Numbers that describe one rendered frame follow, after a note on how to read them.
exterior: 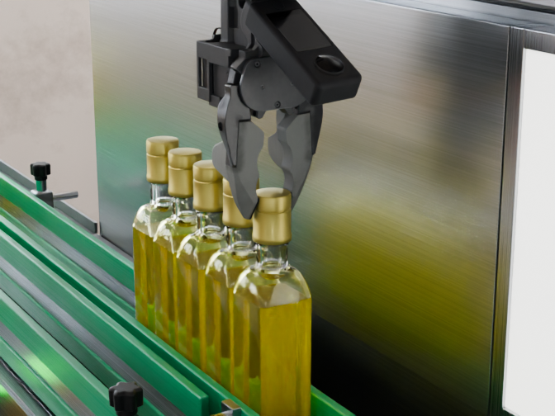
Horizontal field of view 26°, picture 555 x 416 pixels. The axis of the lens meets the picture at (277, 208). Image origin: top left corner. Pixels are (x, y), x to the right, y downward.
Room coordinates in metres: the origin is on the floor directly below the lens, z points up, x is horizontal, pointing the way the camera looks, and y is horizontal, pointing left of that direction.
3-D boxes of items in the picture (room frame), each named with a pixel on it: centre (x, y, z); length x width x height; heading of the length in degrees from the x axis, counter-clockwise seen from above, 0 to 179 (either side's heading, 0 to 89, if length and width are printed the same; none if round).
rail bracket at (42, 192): (1.71, 0.33, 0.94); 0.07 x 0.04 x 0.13; 121
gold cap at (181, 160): (1.17, 0.09, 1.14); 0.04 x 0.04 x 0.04
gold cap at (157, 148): (1.22, 0.12, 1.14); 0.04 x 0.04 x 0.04
